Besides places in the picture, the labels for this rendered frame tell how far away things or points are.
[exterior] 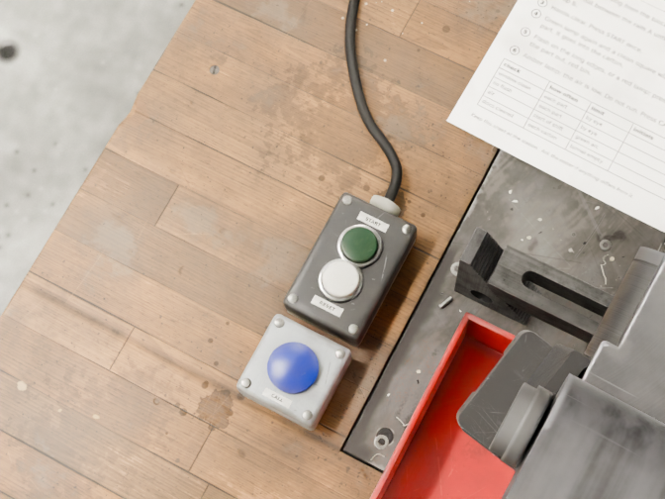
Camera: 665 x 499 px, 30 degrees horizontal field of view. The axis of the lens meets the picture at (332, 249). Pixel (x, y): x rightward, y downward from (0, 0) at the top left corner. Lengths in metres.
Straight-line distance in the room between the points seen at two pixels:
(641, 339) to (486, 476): 0.43
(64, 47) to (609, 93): 1.26
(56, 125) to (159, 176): 1.06
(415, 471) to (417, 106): 0.31
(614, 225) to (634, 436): 0.54
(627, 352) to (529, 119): 0.52
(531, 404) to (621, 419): 0.04
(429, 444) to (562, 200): 0.23
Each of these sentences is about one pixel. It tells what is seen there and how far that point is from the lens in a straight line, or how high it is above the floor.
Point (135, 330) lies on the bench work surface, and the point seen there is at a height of 0.90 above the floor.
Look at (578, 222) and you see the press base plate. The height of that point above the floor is 0.90.
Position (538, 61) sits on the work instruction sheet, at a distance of 1.08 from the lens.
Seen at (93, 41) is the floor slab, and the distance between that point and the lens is 2.15.
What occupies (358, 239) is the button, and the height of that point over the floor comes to 0.94.
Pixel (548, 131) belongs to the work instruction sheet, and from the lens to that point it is 1.06.
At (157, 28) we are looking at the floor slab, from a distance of 2.14.
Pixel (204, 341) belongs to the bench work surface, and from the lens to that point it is 1.01.
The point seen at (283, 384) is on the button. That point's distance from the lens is 0.96.
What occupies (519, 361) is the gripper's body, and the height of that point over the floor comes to 1.21.
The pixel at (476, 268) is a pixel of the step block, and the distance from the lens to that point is 0.93.
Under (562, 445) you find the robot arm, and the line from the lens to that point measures 0.51.
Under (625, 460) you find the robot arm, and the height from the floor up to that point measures 1.38.
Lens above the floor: 1.88
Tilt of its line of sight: 73 degrees down
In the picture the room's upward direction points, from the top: 9 degrees counter-clockwise
